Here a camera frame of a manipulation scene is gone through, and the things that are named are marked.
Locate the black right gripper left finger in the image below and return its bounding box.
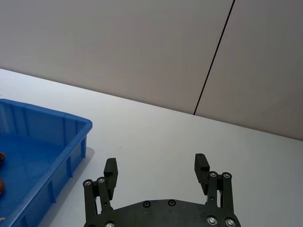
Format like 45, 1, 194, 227
82, 157, 119, 227

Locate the blue plastic bin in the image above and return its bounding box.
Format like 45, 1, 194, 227
0, 98, 93, 227

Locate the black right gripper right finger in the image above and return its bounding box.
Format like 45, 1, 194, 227
194, 153, 237, 225

